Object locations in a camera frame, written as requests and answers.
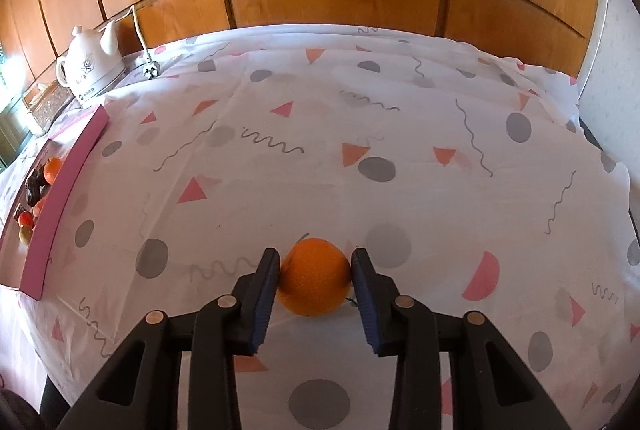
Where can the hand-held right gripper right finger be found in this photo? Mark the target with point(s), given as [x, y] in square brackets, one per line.
[367, 310]

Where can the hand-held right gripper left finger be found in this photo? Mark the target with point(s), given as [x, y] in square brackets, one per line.
[262, 310]

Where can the large orange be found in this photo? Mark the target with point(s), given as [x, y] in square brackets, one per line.
[315, 277]

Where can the pink shallow tray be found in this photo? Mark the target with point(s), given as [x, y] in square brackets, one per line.
[60, 190]

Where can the orange carrot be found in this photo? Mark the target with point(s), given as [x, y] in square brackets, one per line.
[40, 208]

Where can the small orange mandarin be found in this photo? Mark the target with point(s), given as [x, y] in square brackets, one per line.
[52, 169]

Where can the small red tomato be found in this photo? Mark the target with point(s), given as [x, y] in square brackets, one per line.
[25, 219]

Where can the small dark twig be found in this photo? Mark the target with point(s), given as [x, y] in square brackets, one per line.
[351, 301]

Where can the clear patterned tissue box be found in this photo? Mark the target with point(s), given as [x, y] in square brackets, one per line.
[47, 108]

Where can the white ceramic electric kettle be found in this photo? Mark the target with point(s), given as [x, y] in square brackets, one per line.
[90, 70]

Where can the glass window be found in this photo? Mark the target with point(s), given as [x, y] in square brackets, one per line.
[10, 110]

